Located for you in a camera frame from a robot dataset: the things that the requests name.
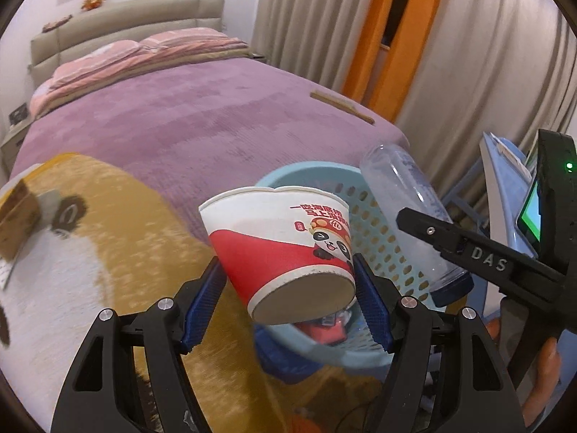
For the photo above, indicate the pink pillow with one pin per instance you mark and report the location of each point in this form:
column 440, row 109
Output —
column 180, row 38
column 99, row 56

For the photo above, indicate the purple bed blanket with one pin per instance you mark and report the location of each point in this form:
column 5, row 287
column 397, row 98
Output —
column 203, row 126

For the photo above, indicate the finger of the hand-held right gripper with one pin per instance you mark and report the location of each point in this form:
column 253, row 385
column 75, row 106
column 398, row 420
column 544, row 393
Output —
column 478, row 255

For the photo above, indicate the light blue plastic chair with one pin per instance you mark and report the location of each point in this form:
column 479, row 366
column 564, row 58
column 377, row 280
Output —
column 500, row 207

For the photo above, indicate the small dark frame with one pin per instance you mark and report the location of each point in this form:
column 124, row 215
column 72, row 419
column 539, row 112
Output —
column 19, row 114

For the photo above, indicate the light blue plastic basket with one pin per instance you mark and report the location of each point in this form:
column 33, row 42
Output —
column 387, row 239

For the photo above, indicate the beige curtain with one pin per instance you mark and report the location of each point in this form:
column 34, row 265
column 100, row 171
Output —
column 311, row 22
column 496, row 54

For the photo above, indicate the yellow panda printed mat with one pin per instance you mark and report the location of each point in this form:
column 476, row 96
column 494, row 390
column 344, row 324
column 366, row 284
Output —
column 112, row 243

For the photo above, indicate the red and white paper cup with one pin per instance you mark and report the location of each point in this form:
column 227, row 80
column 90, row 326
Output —
column 270, row 243

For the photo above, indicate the brown cardboard piece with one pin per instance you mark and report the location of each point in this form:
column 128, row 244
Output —
column 18, row 221

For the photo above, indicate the wooden stick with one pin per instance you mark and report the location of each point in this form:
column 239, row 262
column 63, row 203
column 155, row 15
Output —
column 342, row 107

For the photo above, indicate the person's right hand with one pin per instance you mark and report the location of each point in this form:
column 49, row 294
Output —
column 545, row 374

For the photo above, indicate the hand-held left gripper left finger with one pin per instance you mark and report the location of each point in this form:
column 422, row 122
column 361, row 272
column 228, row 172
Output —
column 205, row 306

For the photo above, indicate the orange plush toy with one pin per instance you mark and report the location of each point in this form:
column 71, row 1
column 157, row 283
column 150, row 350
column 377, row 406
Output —
column 93, row 1

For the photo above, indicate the clear plastic bottle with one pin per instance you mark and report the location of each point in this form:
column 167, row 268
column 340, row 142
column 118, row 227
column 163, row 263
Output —
column 405, row 180

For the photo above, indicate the red and blue snack packet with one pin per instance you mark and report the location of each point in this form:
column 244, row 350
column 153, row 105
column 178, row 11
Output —
column 322, row 331

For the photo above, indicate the flower garland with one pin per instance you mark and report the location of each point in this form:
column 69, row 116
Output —
column 57, row 22

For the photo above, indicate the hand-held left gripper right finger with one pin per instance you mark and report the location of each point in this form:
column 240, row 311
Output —
column 372, row 309

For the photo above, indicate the beige nightstand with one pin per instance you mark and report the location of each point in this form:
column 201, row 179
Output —
column 11, row 144

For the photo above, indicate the beige padded headboard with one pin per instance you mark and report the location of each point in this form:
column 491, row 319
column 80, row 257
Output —
column 135, row 22

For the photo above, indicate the orange curtain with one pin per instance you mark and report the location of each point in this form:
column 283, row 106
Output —
column 369, row 45
column 419, row 31

